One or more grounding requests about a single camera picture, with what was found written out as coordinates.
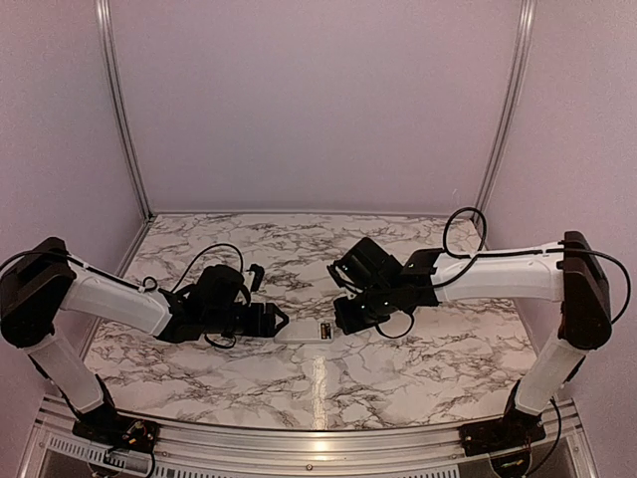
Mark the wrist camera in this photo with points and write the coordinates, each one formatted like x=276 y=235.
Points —
x=256 y=274
x=333 y=272

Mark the front aluminium rail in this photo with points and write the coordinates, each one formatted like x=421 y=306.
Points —
x=187 y=449

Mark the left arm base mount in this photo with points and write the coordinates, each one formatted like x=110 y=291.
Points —
x=106 y=425

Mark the left aluminium frame post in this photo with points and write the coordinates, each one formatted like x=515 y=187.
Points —
x=114 y=85

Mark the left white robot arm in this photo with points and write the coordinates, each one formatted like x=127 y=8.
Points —
x=39 y=283

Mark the black gold battery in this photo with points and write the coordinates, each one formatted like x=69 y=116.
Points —
x=325 y=332

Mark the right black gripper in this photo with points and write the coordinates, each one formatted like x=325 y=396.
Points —
x=348 y=322

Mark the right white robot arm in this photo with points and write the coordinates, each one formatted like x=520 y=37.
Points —
x=566 y=272

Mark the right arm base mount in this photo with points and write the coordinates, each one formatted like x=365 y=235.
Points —
x=513 y=429

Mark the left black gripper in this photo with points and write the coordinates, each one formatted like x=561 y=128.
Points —
x=263 y=324

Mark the white remote control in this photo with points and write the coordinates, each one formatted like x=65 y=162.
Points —
x=301 y=333

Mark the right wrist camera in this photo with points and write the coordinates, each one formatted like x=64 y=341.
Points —
x=333 y=272

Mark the aluminium frame post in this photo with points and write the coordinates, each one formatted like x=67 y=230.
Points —
x=515 y=83
x=114 y=85

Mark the right aluminium frame post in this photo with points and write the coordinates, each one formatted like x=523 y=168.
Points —
x=515 y=83

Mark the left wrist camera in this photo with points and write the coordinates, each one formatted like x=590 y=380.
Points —
x=256 y=274

